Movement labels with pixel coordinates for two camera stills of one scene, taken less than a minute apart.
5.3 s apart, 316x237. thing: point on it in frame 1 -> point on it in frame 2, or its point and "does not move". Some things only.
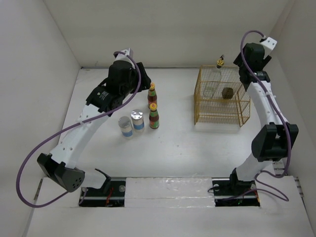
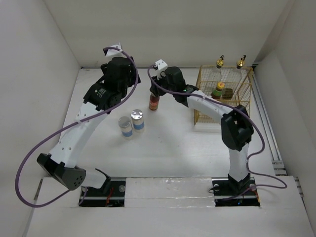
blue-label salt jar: [125, 124] does not move
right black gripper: [265, 60] -> [156, 90]
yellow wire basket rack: [219, 96] does not move
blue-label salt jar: [137, 117] does not move
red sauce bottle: [154, 120] -> [217, 93]
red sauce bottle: [152, 98] does not move
